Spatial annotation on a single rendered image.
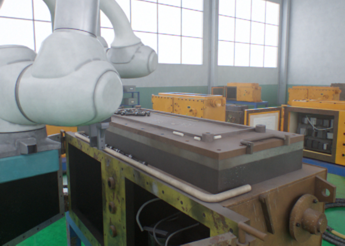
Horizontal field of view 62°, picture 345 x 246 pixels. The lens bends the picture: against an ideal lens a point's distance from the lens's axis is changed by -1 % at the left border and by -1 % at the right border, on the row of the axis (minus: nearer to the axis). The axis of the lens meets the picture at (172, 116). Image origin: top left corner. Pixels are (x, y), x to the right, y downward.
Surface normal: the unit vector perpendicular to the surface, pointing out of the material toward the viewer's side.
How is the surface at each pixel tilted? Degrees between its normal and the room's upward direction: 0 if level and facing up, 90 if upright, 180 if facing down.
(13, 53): 50
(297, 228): 90
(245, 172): 90
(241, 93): 90
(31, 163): 90
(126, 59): 100
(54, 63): 76
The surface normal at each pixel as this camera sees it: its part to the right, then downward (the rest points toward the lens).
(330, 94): -0.80, 0.08
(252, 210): 0.58, 0.11
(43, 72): -0.38, -0.11
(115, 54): -0.49, 0.31
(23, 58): 0.74, -0.02
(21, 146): -0.64, 0.11
